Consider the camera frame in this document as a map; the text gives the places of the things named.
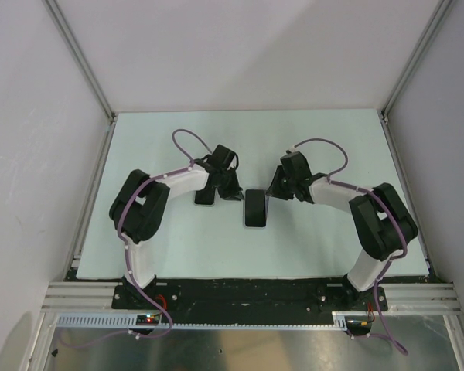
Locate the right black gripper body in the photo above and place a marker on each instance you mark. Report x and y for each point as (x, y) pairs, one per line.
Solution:
(283, 185)

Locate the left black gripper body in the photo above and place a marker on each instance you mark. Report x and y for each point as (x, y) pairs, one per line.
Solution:
(228, 186)

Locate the black screen phone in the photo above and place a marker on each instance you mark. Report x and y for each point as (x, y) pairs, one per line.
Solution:
(254, 206)
(203, 197)

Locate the purple phone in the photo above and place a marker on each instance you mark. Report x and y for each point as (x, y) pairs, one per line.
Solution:
(267, 205)

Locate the clear phone case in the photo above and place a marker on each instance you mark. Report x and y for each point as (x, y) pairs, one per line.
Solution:
(203, 205)

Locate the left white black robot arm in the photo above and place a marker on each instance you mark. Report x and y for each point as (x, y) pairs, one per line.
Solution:
(139, 207)

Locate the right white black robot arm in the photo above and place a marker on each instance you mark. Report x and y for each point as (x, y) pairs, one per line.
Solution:
(383, 223)

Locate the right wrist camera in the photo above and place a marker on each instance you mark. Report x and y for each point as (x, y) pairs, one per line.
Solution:
(291, 150)

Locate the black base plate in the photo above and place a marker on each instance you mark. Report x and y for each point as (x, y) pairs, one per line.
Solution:
(256, 301)

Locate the aluminium front rail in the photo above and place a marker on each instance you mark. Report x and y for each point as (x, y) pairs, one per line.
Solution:
(424, 299)

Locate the white slotted cable duct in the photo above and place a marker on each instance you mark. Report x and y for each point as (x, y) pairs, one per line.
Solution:
(140, 321)

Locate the right aluminium frame post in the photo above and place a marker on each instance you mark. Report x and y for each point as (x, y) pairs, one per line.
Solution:
(425, 40)

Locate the aluminium frame post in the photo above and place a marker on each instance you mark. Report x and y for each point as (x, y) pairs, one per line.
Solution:
(66, 32)
(425, 40)

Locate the left aluminium frame post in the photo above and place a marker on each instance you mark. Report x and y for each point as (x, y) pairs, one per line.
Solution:
(66, 32)

